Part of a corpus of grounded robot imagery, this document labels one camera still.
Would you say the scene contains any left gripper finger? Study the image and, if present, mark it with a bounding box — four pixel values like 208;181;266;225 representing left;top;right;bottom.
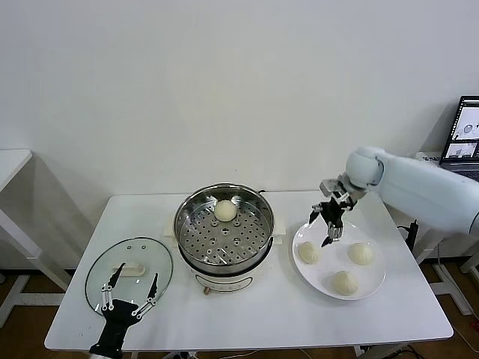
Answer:
130;271;160;319
99;262;127;312

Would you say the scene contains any steel steamer pot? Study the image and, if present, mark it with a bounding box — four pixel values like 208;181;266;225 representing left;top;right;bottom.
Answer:
162;212;287;296

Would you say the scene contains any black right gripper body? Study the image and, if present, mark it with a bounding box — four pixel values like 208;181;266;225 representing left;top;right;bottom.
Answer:
320;197;357;228

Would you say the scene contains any grey laptop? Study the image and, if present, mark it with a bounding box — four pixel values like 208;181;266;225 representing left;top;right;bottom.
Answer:
439;96;479;185

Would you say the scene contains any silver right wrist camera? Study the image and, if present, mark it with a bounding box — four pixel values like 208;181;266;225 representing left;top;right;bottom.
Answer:
319;178;347;198

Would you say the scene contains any stainless steel inner pot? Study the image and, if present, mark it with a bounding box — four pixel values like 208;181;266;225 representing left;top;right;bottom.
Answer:
174;182;274;266

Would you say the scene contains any white side table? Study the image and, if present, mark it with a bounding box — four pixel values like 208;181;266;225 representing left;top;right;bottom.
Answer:
413;150;479;315
0;149;72;330

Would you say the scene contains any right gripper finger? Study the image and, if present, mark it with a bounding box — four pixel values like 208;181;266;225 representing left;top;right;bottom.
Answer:
320;220;344;248
308;201;326;226

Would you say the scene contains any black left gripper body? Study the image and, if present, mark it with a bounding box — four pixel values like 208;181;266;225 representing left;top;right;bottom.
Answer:
88;298;140;355

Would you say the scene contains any white steamed baozi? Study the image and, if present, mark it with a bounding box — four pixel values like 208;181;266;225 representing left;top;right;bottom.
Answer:
298;241;323;265
331;270;359;296
213;200;237;222
347;242;374;266

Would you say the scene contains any white round plate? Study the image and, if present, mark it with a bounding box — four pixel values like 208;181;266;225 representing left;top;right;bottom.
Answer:
291;218;386;300

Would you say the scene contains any glass lid cream handle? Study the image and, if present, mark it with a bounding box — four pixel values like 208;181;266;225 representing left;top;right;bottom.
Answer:
85;236;175;313

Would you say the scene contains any black cable with adapter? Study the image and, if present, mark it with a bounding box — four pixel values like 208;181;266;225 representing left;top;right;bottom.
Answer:
396;220;419;259

